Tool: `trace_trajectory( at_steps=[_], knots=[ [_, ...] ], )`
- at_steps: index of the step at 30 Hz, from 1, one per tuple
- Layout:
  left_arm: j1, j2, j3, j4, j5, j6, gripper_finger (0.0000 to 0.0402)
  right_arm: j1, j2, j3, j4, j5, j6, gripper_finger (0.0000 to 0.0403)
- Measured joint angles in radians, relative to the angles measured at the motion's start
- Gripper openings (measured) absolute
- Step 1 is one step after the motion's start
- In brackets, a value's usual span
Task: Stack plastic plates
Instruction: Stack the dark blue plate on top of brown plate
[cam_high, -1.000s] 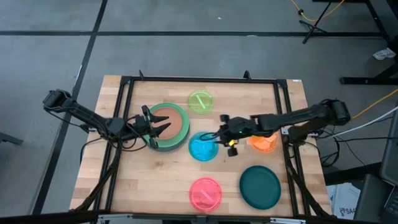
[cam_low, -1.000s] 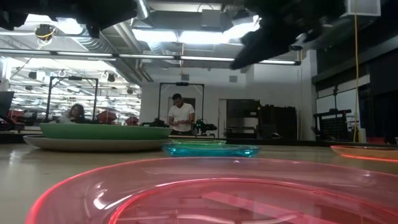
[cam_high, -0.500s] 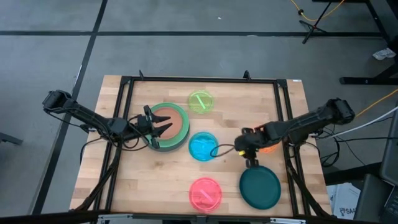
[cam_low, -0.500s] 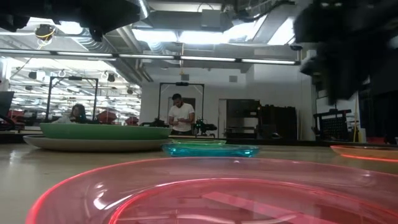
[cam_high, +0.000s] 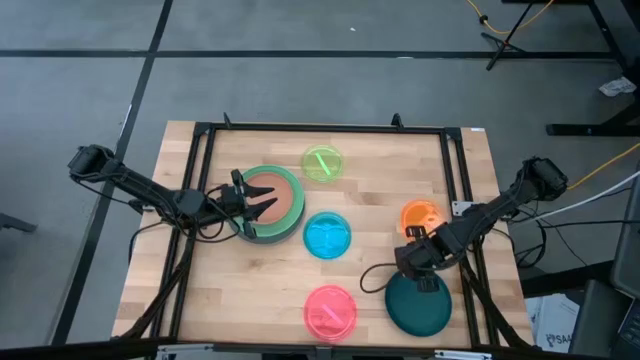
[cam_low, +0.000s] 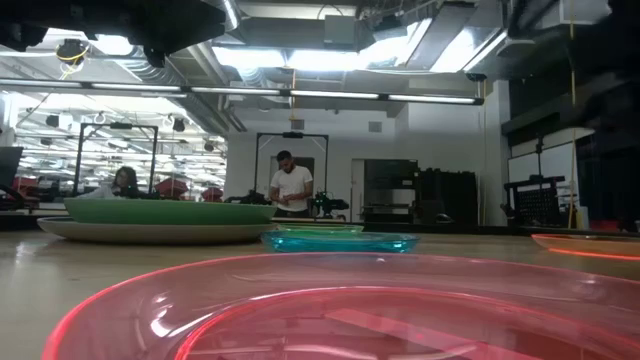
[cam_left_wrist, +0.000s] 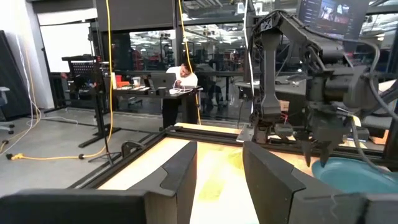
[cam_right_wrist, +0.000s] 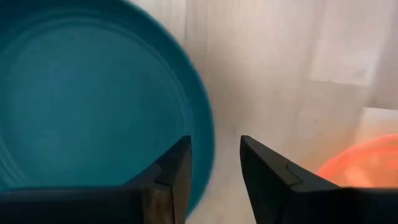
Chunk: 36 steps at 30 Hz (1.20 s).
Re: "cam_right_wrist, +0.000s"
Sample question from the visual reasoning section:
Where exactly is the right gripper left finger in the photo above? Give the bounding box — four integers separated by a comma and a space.
0, 135, 193, 224

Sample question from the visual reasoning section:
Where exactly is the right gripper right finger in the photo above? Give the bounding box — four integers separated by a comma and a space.
239, 134, 398, 224

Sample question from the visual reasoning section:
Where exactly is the dark teal plastic plate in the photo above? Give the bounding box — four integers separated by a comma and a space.
0, 0, 216, 215

